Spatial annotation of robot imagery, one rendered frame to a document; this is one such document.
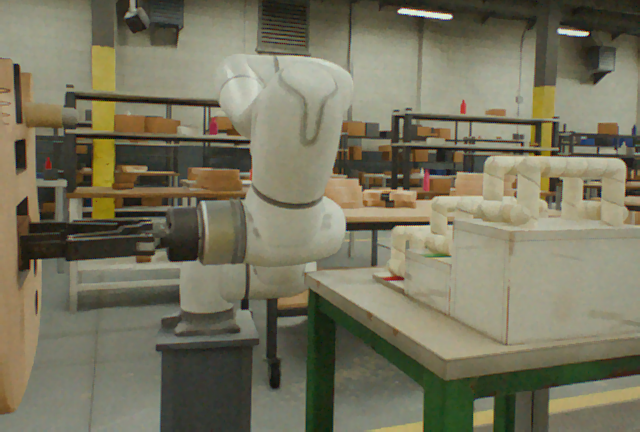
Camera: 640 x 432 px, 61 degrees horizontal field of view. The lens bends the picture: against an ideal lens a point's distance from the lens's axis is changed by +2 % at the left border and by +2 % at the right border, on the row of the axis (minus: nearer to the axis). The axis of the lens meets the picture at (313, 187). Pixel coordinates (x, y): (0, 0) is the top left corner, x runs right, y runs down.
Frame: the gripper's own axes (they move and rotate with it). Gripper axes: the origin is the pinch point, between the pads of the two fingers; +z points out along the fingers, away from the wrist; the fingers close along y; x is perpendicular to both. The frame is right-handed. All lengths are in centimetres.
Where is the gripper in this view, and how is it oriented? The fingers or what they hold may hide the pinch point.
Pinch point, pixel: (27, 240)
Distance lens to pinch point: 75.4
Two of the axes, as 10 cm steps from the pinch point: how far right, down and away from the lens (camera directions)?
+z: -9.4, 0.1, -3.5
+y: -3.5, -1.2, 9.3
